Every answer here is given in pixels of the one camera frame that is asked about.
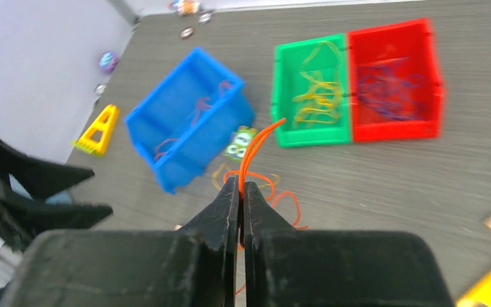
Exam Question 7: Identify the green owl tile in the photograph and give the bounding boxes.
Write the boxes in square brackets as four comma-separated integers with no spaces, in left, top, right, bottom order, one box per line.
[224,126,258,161]

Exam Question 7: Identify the red string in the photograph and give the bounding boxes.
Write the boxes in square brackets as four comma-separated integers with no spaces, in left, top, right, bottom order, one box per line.
[153,79,233,162]

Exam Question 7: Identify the small white token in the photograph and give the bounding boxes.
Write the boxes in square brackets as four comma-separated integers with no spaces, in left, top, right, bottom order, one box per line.
[94,84,107,96]

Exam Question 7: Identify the small figurine toy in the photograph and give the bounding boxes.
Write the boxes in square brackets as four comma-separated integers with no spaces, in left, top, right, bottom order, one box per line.
[168,0,201,16]

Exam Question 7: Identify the small gear token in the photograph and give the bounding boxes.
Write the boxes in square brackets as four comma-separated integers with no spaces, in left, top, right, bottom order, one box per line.
[198,12,213,24]

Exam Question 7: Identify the blue plastic bin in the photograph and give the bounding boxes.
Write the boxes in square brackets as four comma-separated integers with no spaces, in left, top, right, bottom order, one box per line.
[125,47,254,194]

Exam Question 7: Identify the purple round toy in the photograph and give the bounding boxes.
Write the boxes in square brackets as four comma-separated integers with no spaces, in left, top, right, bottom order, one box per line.
[98,51,120,74]

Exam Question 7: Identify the small round token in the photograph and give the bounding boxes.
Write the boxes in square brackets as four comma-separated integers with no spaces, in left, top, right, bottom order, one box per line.
[180,27,195,40]

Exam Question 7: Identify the purple string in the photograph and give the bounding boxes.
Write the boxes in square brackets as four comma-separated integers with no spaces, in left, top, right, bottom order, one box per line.
[355,57,430,122]

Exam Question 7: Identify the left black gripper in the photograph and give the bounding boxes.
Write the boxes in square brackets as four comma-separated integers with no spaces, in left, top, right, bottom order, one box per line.
[0,139,113,251]

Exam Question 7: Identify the coloured strings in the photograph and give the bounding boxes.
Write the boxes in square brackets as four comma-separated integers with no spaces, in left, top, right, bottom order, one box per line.
[210,162,283,202]

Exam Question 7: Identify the green plastic bin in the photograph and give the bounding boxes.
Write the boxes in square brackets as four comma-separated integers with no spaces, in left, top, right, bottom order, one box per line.
[271,33,352,148]

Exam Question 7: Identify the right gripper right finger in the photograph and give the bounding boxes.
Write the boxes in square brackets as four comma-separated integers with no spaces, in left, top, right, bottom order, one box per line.
[244,182,453,306]

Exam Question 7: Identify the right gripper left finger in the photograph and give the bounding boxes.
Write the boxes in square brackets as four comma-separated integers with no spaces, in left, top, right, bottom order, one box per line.
[0,178,238,306]

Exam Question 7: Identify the yellow triangle toy left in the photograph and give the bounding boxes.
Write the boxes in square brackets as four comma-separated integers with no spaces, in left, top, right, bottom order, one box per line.
[72,104,120,157]

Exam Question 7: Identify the red plastic bin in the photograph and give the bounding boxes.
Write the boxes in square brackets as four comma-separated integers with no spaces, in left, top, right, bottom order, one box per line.
[347,17,445,143]

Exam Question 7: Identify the yellow orange string bundle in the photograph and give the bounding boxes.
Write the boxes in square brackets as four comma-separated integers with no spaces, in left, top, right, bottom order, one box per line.
[292,40,345,130]

